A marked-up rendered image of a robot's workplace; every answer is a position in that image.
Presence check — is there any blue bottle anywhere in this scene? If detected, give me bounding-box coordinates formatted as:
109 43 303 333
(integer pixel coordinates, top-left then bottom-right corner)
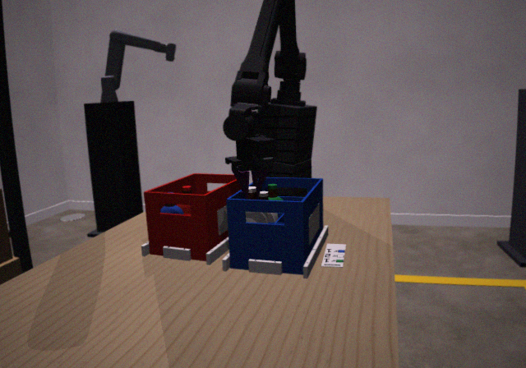
161 204 184 214

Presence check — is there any white paper pick list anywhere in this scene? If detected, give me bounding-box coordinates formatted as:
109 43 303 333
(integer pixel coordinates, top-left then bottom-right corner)
321 244 346 268

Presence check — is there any blue plastic crate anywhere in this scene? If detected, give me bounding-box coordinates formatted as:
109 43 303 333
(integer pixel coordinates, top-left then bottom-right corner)
226 177 323 275

